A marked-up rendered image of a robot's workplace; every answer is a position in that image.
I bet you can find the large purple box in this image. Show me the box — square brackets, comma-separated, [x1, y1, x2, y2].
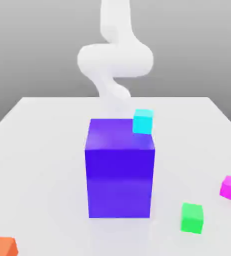
[84, 118, 156, 219]

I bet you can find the small cyan cube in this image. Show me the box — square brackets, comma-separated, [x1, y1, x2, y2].
[132, 108, 155, 135]

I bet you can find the small orange cube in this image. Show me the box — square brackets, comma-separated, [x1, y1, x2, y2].
[0, 236, 19, 256]

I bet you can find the small green cube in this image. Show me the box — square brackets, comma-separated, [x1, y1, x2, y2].
[180, 202, 204, 235]

